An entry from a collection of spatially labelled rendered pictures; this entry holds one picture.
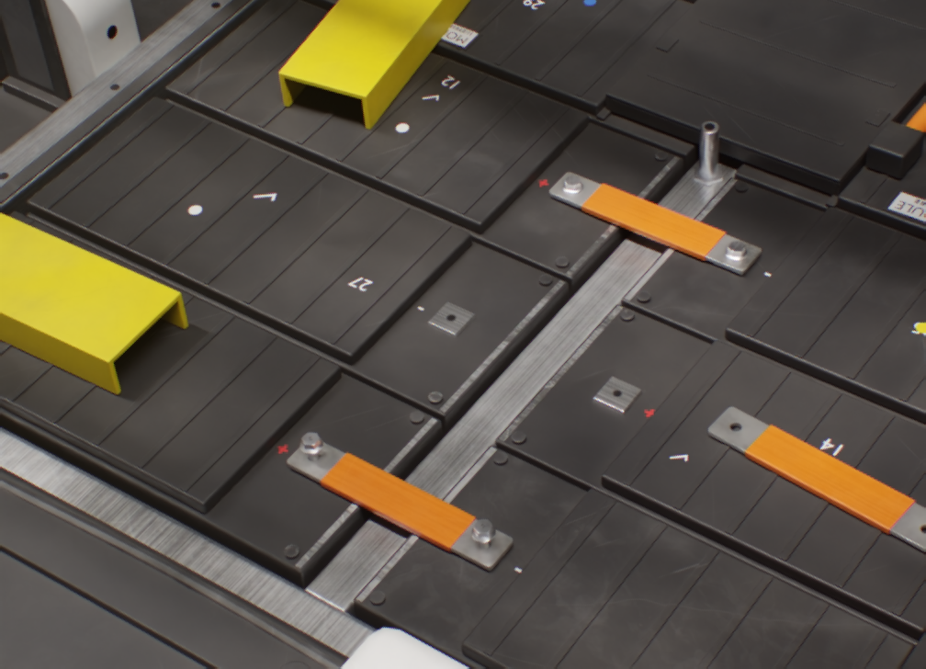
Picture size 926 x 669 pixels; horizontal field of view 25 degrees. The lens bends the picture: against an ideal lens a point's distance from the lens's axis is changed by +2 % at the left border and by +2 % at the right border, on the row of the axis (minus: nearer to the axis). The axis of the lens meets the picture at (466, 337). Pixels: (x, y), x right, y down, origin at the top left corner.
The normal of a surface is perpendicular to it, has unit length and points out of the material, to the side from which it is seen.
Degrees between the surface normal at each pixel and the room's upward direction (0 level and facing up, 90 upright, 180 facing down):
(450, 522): 0
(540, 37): 0
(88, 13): 69
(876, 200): 0
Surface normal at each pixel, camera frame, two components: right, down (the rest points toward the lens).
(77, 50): -0.58, 0.61
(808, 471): -0.07, -0.70
